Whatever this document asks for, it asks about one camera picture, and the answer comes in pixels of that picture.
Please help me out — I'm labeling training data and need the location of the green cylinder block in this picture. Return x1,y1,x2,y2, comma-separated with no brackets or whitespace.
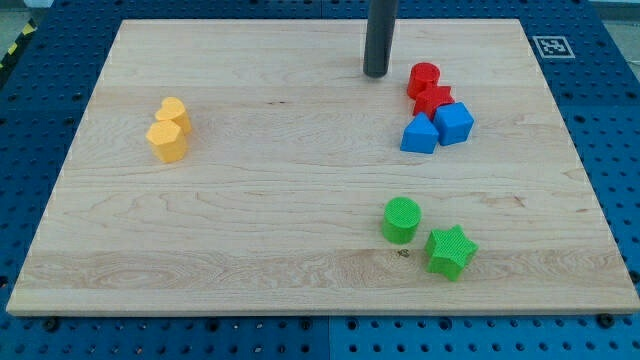
381,197,422,245

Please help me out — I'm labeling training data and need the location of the yellow heart block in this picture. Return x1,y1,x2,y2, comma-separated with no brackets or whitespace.
154,97,192,134

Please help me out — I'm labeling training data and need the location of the blue cube block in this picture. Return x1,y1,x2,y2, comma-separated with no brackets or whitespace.
434,102,474,146

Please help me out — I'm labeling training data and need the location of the green star block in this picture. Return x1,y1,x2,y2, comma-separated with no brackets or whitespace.
424,225,479,282

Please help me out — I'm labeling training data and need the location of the light wooden board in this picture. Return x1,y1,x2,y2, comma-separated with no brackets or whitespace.
7,19,639,317

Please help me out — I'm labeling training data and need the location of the yellow hexagon block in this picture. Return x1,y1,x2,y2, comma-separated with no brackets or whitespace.
145,121,188,163

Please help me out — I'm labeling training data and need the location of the black yellow hazard tape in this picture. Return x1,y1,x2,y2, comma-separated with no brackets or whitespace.
1,18,38,71

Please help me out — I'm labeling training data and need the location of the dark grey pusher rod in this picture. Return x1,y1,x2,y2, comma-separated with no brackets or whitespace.
363,0,399,78

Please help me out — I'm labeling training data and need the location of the red cylinder block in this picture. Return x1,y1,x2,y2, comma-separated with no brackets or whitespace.
407,62,441,99

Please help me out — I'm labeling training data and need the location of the white fiducial marker tag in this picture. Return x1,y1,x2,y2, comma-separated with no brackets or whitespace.
533,35,575,59

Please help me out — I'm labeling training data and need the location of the red star block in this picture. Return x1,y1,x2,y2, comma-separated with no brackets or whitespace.
413,86,455,120

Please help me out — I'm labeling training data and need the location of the blue triangle block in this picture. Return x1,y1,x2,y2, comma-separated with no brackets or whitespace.
400,112,439,154

